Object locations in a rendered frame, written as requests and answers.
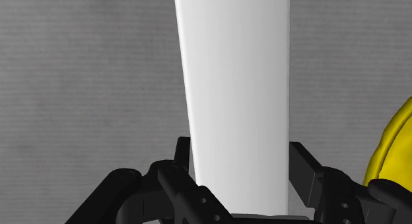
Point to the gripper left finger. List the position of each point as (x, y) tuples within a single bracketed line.
[(167, 184)]

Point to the tall white cup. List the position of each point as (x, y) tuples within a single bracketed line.
[(236, 104)]

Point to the yellow rounded object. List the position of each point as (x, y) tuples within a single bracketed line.
[(394, 152)]

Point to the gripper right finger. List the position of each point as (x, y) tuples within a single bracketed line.
[(334, 188)]

